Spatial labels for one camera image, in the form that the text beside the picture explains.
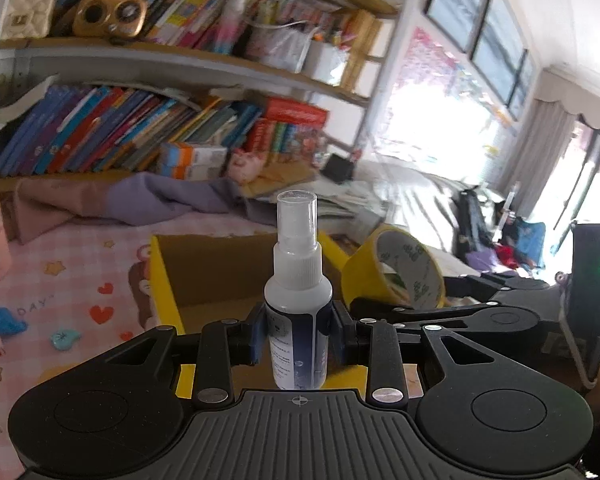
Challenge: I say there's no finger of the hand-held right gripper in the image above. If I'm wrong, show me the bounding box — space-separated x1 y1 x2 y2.
442 271 551 302
350 297 483 329

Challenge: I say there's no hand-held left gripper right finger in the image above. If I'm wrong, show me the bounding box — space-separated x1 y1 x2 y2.
332 302 511 406

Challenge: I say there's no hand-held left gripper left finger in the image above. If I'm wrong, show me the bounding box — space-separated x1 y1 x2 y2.
87 307 267 407

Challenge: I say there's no yellow tape roll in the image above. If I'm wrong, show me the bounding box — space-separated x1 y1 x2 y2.
341 225 447 311

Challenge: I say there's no white spray bottle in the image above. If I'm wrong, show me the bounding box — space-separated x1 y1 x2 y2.
264 190 336 391

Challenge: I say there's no yellow cardboard box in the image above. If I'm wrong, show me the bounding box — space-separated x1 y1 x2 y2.
149 231 370 401

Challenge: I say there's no blue plastic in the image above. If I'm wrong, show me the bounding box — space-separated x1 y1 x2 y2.
0 309 29 334

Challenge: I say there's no lilac clothes pile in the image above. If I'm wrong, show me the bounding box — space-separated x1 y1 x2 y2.
467 250 501 273

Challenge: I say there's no blue garment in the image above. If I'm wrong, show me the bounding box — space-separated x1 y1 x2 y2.
510 220 548 271

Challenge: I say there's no black backpack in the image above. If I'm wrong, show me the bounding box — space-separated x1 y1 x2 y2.
452 190 496 256

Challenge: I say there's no grey sofa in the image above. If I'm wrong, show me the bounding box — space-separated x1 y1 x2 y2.
350 160 486 281

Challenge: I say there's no sliding glass door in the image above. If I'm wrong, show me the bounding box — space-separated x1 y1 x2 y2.
545 120 600 281

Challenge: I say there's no pile of papers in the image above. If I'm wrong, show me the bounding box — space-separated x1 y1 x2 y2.
245 180 396 241

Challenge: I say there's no grey curtain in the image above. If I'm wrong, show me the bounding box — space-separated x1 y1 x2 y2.
512 97 578 196

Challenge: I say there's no small black device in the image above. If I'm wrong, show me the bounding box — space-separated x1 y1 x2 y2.
322 154 356 184

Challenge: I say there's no brown paper envelope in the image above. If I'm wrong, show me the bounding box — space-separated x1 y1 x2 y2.
240 160 318 198

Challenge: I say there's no purple cloth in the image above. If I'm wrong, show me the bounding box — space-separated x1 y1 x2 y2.
107 172 251 226

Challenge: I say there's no pink pig plush toy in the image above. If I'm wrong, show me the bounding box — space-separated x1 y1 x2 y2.
228 149 266 182

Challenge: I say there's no orange white carton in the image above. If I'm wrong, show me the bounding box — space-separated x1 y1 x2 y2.
160 162 226 181
159 142 228 166

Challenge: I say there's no pink printed tablecloth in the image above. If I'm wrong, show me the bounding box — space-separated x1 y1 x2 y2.
0 205 361 480

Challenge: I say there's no teal heart-shaped object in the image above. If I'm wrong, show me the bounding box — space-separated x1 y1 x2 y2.
50 329 82 350

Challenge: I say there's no colourful boxed book set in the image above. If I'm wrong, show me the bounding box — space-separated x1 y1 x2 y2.
247 120 326 166

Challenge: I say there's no white scalloped valance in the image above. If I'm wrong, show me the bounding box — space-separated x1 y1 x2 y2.
535 65 600 133

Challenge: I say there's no red thick book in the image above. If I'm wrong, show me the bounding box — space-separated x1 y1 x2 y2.
265 97 328 128

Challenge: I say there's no dusty pink cloth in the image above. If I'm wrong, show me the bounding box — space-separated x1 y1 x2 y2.
15 176 131 245

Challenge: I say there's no row of blue orange books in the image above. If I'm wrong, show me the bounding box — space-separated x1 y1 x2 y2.
0 85 263 176

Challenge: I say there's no white storage box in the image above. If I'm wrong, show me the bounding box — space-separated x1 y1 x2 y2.
302 40 351 86

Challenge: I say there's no patterned pen holder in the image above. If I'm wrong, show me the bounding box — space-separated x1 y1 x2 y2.
245 25 312 72

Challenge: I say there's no wooden bookshelf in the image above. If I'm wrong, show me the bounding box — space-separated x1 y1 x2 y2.
0 0 401 181

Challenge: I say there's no tall white pink bottle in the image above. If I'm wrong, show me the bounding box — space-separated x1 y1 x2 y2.
219 0 252 56

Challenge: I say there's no row of pink yellow books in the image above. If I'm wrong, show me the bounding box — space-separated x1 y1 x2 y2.
55 0 341 51

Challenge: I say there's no gold retro radio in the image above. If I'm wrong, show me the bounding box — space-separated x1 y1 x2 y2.
72 0 148 38

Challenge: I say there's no cream quilted handbag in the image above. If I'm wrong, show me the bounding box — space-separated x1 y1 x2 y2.
0 0 57 39

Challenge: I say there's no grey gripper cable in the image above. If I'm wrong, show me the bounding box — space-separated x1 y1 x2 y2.
555 272 600 388

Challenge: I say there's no colourful wall chart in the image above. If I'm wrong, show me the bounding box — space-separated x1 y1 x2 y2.
455 67 516 161

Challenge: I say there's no small black picture frame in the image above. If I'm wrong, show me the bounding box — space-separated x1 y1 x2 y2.
507 50 538 121

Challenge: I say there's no pink alphabet wall poster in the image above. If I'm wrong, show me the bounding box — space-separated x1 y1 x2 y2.
380 27 461 161

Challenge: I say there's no medium black picture frame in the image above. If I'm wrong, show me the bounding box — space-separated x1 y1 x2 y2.
470 0 528 81

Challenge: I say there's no large black picture frame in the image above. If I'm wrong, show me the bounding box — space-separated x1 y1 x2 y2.
425 0 496 53

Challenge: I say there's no white power cable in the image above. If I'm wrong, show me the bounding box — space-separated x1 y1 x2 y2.
250 19 321 32

